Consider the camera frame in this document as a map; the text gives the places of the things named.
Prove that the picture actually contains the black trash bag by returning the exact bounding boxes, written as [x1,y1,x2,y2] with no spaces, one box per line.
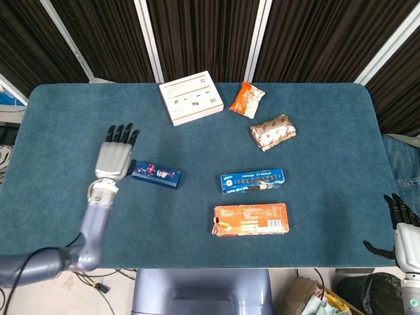
[336,272,403,315]

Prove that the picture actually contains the aluminium frame post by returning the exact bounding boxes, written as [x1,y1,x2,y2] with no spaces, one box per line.
[244,0,274,83]
[133,0,165,83]
[353,2,420,87]
[0,73,30,106]
[39,0,96,83]

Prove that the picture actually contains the brown cardboard box with waste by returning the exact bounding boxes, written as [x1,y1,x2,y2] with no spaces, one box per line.
[278,276,365,315]

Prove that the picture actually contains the orange torn carton box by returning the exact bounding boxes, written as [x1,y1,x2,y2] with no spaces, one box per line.
[211,202,291,237]

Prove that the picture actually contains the orange white snack packet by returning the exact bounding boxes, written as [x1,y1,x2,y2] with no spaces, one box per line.
[228,81,266,119]

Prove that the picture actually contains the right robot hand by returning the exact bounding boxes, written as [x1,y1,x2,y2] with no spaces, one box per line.
[362,193,420,278]

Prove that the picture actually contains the teal table cloth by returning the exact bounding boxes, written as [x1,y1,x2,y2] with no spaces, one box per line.
[0,82,404,270]

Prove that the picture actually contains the blue white carton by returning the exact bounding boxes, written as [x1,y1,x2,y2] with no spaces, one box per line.
[0,91,26,114]

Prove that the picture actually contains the silver packet with red rings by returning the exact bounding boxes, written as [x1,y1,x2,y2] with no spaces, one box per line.
[249,114,298,152]

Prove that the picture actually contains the black floor cable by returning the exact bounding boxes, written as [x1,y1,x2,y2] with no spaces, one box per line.
[113,268,137,282]

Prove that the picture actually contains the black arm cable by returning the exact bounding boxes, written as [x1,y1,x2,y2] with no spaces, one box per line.
[3,232,83,315]

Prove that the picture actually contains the blue glasses case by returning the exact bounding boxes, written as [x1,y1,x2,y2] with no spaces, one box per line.
[131,159,182,190]

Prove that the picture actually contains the blue cookie pack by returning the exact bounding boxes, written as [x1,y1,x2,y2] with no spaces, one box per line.
[220,168,285,196]

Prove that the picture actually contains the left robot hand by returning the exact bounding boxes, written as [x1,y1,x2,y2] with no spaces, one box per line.
[94,123,141,183]

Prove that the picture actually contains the grey power strip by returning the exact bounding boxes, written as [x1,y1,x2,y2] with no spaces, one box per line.
[335,267,375,274]

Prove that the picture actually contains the blue denim jeans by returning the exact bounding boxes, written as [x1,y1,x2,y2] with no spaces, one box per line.
[382,133,420,227]

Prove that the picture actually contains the white flat product box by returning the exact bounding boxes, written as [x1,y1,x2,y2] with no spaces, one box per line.
[158,70,225,127]

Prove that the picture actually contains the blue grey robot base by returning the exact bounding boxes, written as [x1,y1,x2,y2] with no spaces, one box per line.
[131,268,275,315]

